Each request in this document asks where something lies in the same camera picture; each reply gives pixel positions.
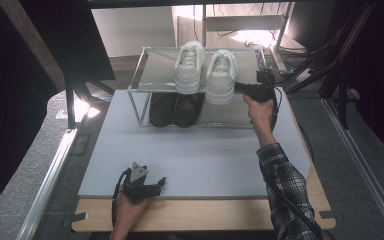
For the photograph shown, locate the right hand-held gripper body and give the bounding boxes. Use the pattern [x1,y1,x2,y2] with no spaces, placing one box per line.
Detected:
[245,68,278,103]

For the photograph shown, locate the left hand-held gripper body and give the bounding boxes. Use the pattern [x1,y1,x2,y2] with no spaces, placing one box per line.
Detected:
[123,162,163,203]

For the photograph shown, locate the white sneaker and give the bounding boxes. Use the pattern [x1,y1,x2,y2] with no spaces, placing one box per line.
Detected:
[174,40,206,95]
[204,49,240,106]

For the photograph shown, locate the black slipper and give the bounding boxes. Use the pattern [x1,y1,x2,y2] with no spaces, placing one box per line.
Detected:
[148,92,178,128]
[173,93,205,128]

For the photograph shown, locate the two-tier metal shoe rack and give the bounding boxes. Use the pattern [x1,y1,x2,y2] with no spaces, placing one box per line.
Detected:
[127,46,277,130]

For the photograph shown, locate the person's right hand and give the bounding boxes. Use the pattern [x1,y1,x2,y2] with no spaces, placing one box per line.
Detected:
[243,95,276,136]

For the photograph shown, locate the light grey board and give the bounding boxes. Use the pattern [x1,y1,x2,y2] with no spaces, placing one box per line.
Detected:
[78,87,311,200]

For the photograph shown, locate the black tape piece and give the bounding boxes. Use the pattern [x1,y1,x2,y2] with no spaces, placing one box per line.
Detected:
[319,210,343,220]
[63,212,88,228]

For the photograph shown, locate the black metal stand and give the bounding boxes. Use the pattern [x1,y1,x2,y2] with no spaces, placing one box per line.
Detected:
[281,0,378,129]

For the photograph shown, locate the black tripod stand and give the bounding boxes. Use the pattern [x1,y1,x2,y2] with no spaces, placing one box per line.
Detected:
[64,76,116,131]

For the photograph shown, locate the brown diagonal beam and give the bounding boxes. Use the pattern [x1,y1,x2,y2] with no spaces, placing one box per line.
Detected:
[0,0,67,92]

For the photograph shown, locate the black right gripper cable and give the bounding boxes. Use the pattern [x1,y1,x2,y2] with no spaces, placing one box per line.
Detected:
[268,87,324,240]

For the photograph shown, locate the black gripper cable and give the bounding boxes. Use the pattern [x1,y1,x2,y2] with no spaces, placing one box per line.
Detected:
[268,87,324,240]
[111,168,133,229]

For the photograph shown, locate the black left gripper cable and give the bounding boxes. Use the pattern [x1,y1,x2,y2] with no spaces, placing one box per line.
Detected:
[111,168,133,229]

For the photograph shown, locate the black floor cables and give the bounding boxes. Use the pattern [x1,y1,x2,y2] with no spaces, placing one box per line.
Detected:
[244,36,311,68]

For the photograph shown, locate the white metal frame desk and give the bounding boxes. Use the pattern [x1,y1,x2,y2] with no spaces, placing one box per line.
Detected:
[171,3,296,76]

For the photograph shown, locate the aluminium rail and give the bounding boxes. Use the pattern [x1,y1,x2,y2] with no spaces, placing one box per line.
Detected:
[15,106,92,240]
[323,98,384,239]

